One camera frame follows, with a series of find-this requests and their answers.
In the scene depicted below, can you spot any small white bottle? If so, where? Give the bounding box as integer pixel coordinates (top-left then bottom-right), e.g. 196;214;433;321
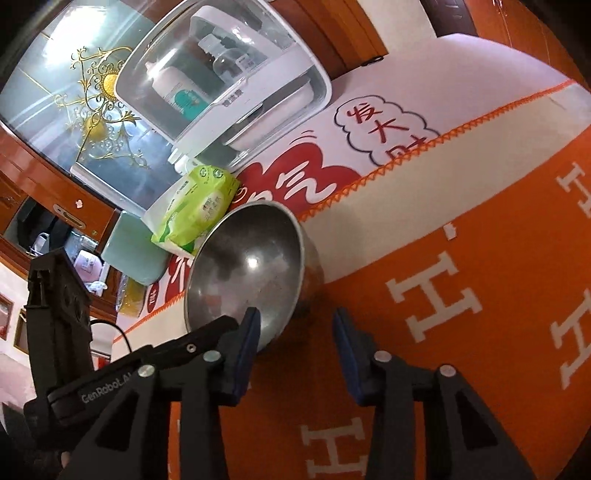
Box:
168;150;195;172

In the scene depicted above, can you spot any white bottle green label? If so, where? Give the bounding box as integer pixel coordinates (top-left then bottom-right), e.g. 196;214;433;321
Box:
147;60;213;123

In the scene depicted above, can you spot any clear plastic bottle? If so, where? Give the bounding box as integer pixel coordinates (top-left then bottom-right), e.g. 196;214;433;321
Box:
198;32;259;84

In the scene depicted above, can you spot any orange patterned blanket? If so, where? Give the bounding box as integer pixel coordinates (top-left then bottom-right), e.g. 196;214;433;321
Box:
113;78;591;480

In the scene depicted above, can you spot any white storage cabinet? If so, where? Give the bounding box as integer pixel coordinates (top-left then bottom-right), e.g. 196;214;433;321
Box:
115;0;333;169

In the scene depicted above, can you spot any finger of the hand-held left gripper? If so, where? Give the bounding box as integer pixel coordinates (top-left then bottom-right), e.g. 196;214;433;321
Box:
134;315;241;370

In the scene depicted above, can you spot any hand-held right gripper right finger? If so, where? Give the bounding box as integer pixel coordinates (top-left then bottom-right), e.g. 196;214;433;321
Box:
332;308;527;480

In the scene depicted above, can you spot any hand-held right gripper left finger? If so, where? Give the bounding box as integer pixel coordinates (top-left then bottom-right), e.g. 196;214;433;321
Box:
60;307;262;480

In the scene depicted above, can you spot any white printed table cover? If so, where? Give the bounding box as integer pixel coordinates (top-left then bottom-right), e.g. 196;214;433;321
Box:
111;34;578;342

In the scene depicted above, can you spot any green tissue pack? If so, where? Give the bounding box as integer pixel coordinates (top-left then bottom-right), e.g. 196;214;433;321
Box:
151;165;242;257

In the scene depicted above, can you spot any teal canister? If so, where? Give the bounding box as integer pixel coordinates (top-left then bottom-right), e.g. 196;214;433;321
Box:
100;215;169;286

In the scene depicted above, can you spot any small steel bowl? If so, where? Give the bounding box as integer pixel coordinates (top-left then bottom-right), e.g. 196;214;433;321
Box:
184;200;324;354

